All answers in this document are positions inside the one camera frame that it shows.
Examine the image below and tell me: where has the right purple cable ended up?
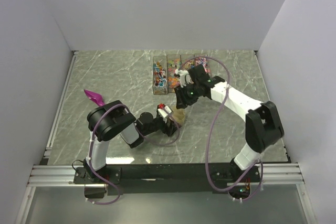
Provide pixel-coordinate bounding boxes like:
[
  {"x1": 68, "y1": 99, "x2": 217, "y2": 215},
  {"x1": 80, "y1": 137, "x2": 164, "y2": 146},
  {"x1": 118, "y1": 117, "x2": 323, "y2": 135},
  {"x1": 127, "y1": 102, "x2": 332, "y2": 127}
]
[{"x1": 180, "y1": 57, "x2": 265, "y2": 204}]

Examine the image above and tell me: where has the white gold jar lid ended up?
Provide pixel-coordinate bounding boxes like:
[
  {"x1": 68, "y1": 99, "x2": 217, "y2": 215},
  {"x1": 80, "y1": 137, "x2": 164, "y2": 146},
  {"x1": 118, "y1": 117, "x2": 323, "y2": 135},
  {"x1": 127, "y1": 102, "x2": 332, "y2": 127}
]
[{"x1": 172, "y1": 106, "x2": 185, "y2": 118}]

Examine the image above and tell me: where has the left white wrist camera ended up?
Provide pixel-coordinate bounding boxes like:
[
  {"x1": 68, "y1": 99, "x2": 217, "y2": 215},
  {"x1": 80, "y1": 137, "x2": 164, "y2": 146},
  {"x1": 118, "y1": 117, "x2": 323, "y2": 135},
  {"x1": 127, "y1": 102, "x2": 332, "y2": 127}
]
[{"x1": 157, "y1": 103, "x2": 173, "y2": 120}]

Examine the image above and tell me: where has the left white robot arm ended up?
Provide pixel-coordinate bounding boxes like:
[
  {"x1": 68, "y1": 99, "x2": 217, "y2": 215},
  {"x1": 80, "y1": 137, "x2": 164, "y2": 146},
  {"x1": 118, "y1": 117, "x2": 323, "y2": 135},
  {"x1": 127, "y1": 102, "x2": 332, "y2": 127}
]
[{"x1": 83, "y1": 100, "x2": 181, "y2": 183}]

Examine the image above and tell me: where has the magenta plastic scoop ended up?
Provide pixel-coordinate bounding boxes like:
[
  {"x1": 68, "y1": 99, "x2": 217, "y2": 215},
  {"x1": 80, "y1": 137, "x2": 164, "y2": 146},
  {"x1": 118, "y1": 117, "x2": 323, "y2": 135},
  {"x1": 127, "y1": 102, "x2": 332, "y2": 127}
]
[{"x1": 83, "y1": 89, "x2": 105, "y2": 106}]

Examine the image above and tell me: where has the black base beam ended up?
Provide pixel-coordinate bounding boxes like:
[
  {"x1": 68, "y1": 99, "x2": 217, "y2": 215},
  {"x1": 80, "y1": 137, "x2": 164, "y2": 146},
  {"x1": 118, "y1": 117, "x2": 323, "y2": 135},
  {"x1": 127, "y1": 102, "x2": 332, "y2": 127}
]
[{"x1": 73, "y1": 162, "x2": 261, "y2": 196}]

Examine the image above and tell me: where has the clear plastic jar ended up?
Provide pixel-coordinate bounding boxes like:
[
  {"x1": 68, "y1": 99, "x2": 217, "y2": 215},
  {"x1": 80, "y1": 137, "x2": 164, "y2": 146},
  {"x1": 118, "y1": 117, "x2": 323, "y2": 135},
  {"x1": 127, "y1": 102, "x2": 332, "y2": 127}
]
[{"x1": 174, "y1": 116, "x2": 185, "y2": 126}]

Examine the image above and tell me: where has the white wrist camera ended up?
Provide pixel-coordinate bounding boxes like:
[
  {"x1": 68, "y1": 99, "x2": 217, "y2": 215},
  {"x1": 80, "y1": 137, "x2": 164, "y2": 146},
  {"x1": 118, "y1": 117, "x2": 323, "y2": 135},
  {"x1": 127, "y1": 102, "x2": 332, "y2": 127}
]
[
  {"x1": 174, "y1": 69, "x2": 192, "y2": 88},
  {"x1": 157, "y1": 103, "x2": 173, "y2": 120}
]

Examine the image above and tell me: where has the clear compartment candy box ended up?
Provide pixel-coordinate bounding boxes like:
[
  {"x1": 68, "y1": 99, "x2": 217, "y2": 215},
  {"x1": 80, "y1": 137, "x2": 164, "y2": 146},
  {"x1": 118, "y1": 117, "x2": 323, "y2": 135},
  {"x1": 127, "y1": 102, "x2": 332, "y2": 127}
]
[{"x1": 152, "y1": 54, "x2": 211, "y2": 95}]

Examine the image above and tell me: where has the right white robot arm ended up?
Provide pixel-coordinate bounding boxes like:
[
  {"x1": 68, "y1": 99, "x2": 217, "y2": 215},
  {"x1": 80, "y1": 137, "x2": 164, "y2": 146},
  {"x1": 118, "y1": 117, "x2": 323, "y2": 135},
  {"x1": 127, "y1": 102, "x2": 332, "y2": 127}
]
[{"x1": 174, "y1": 65, "x2": 284, "y2": 182}]

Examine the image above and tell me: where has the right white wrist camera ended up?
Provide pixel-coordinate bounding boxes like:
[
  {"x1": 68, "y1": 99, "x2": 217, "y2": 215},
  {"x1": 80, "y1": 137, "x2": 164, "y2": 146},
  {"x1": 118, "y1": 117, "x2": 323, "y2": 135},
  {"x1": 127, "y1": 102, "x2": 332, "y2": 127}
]
[{"x1": 174, "y1": 69, "x2": 192, "y2": 88}]

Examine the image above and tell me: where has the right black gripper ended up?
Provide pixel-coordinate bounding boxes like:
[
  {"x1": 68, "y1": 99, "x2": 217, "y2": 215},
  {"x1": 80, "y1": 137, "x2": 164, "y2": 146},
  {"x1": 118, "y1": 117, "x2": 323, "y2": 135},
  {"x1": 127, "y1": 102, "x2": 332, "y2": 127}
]
[{"x1": 174, "y1": 82, "x2": 200, "y2": 110}]

